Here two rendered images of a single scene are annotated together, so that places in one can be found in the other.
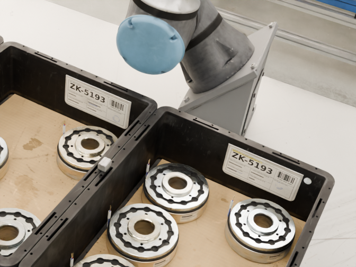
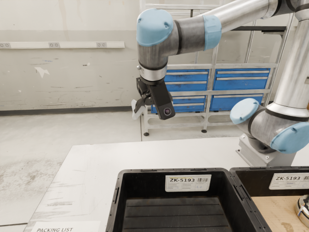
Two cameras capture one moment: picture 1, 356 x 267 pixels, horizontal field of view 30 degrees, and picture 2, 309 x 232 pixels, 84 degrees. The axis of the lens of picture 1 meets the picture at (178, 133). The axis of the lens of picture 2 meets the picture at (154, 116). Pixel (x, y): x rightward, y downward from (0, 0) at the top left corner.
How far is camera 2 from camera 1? 98 cm
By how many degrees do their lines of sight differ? 22
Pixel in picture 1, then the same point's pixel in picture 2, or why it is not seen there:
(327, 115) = not seen: hidden behind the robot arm
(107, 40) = (184, 147)
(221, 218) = not seen: outside the picture
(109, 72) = (202, 160)
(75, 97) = (277, 183)
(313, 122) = not seen: hidden behind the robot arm
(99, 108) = (294, 184)
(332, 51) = (191, 124)
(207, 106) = (280, 156)
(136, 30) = (297, 132)
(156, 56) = (302, 142)
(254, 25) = (166, 125)
